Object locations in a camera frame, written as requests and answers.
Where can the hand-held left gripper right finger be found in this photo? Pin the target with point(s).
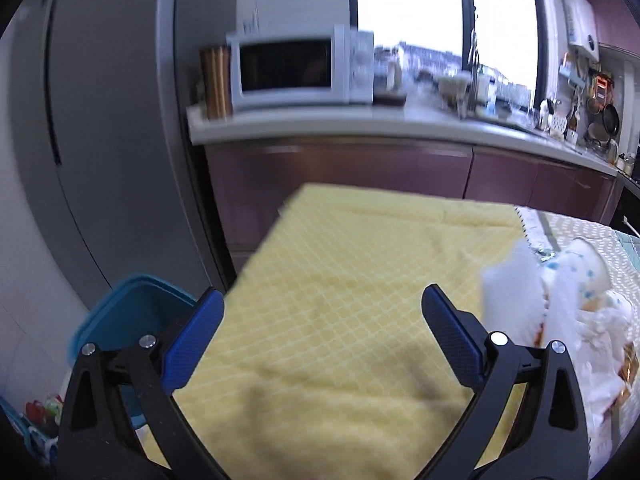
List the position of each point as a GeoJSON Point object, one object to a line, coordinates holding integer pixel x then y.
{"type": "Point", "coordinates": [452, 340]}

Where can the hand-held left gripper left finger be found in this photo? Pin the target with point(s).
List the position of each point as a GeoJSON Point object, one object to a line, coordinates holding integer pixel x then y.
{"type": "Point", "coordinates": [195, 340]}

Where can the blue plastic bin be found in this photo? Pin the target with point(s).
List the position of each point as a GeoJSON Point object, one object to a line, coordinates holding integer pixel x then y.
{"type": "Point", "coordinates": [130, 305]}

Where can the clear plastic wrapper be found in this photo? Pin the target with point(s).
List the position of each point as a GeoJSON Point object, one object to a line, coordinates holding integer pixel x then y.
{"type": "Point", "coordinates": [600, 350]}

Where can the yellow checked tablecloth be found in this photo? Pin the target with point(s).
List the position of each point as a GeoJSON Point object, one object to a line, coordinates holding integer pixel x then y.
{"type": "Point", "coordinates": [325, 310]}

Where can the white green printed cloth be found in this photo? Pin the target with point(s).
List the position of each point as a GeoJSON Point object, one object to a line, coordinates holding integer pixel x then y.
{"type": "Point", "coordinates": [575, 230]}

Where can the colourful plastic bags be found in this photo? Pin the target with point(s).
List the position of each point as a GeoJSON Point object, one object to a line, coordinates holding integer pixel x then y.
{"type": "Point", "coordinates": [42, 425]}

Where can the gold foil wrapper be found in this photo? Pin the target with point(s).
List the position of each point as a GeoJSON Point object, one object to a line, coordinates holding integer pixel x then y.
{"type": "Point", "coordinates": [626, 367]}

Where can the maroon kitchen cabinets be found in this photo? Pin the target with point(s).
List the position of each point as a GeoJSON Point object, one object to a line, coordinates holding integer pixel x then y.
{"type": "Point", "coordinates": [375, 170]}

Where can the grey refrigerator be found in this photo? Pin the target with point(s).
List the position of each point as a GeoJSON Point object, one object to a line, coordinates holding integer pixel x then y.
{"type": "Point", "coordinates": [125, 110]}

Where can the brown wooden tray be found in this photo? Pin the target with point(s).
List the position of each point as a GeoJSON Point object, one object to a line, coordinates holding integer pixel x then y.
{"type": "Point", "coordinates": [389, 99]}

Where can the group of kitchen jars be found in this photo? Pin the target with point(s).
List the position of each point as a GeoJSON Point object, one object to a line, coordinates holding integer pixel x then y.
{"type": "Point", "coordinates": [500, 95]}

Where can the white kitchen counter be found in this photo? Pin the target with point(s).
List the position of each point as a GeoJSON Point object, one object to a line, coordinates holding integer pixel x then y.
{"type": "Point", "coordinates": [325, 125]}

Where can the copper travel tumbler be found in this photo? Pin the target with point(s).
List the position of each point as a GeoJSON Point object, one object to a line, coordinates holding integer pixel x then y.
{"type": "Point", "coordinates": [216, 82]}

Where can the electric kettle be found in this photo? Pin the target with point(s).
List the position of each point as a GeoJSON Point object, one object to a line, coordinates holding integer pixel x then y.
{"type": "Point", "coordinates": [394, 76]}

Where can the hanging cookware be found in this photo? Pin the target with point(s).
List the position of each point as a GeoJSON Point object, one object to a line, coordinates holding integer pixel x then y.
{"type": "Point", "coordinates": [602, 110]}

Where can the kitchen faucet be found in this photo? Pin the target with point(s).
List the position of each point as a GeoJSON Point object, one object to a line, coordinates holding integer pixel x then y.
{"type": "Point", "coordinates": [471, 60]}

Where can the white microwave oven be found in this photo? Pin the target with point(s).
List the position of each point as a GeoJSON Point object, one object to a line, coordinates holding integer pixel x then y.
{"type": "Point", "coordinates": [290, 67]}

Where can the kitchen window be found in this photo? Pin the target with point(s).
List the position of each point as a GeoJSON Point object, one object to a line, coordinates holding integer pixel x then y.
{"type": "Point", "coordinates": [410, 5]}

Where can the white water heater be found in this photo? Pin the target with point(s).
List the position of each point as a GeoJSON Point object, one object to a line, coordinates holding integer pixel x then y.
{"type": "Point", "coordinates": [580, 20]}

